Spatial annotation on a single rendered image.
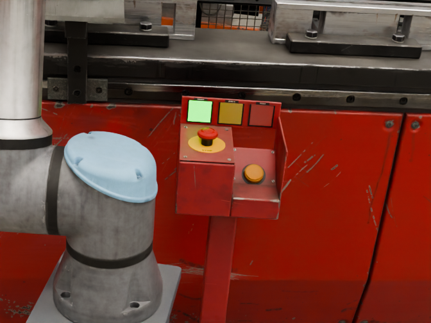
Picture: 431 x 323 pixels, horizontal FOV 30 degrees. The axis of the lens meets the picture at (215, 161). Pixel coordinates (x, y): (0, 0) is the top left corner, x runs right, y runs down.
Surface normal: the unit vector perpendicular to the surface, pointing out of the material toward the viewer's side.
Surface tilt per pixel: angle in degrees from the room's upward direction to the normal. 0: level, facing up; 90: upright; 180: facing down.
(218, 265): 90
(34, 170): 35
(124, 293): 73
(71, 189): 55
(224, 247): 90
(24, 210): 89
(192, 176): 90
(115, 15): 0
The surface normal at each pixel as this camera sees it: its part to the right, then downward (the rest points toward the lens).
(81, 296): -0.40, 0.11
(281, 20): 0.11, 0.47
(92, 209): -0.06, 0.36
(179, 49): 0.08, -0.88
